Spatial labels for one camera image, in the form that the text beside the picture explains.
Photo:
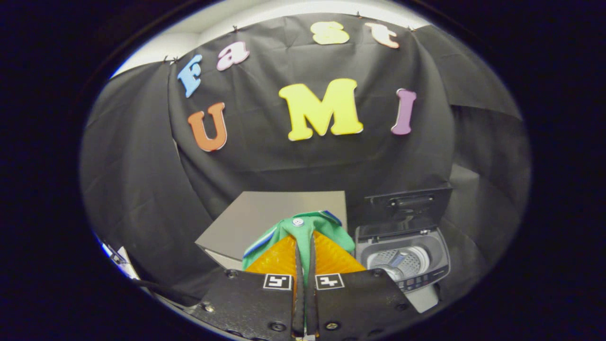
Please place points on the grey cabinet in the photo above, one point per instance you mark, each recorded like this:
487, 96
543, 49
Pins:
265, 213

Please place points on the white and blue object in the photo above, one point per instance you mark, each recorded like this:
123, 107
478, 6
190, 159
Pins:
120, 260

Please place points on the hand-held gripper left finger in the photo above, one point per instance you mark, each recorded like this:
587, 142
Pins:
251, 308

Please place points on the green polo shirt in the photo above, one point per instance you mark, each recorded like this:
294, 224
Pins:
303, 227

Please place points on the grey washing machine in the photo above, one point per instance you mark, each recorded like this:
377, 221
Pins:
378, 241

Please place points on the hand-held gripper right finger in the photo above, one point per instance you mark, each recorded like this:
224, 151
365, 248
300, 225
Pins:
360, 308

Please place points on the black backdrop cloth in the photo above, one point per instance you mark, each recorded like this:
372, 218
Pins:
265, 166

